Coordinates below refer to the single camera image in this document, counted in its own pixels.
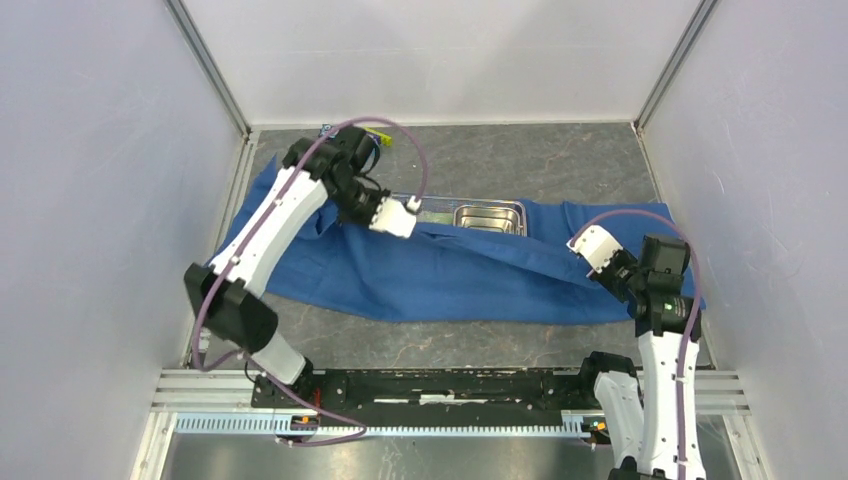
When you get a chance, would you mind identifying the blue surgical drape cloth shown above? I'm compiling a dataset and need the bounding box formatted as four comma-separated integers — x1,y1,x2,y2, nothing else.
227,158,674,325

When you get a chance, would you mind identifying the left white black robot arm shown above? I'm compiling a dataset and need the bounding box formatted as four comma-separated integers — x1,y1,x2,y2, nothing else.
184,126,389,408

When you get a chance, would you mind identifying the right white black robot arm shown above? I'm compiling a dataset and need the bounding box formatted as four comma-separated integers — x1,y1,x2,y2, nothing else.
570,225,707,479

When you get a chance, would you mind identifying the yellow green block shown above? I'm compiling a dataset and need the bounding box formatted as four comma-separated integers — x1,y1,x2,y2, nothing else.
367,128,393,146

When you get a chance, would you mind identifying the small black blue toy car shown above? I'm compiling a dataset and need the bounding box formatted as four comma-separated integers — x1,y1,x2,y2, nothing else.
319,124,339,140

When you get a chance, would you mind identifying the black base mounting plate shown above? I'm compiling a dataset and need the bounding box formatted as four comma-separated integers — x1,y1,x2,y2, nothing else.
250,368,600,430

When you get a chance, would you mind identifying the stainless steel instrument tray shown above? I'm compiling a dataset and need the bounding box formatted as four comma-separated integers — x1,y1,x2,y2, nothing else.
453,205,524,235

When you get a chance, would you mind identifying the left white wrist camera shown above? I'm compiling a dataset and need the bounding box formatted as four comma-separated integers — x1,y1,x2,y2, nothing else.
368,196,422,239

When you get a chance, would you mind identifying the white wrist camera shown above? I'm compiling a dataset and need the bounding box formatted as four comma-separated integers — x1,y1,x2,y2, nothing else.
568,224,624,273
368,196,422,239

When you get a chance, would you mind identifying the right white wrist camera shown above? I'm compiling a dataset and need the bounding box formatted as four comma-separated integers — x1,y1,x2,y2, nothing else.
568,224,624,273

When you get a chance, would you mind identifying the wire mesh steel basket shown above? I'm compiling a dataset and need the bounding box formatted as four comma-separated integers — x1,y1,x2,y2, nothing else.
419,196,527,236

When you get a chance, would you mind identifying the aluminium frame rail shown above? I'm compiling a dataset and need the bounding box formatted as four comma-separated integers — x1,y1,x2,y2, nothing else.
150,369,751,417

